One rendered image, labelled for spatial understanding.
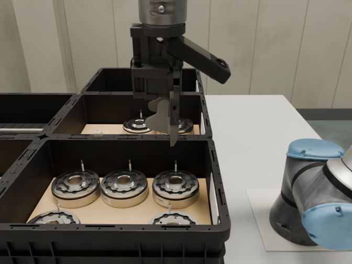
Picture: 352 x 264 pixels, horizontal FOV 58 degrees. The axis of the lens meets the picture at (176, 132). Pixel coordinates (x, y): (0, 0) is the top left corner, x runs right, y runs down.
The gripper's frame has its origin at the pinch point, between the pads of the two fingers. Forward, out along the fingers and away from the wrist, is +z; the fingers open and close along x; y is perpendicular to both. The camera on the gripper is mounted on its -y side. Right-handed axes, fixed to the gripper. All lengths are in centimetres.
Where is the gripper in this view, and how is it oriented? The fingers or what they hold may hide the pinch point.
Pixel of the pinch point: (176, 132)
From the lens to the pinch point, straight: 60.2
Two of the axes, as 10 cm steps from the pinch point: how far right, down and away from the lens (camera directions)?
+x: 0.0, 5.2, -8.6
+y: -10.0, 0.0, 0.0
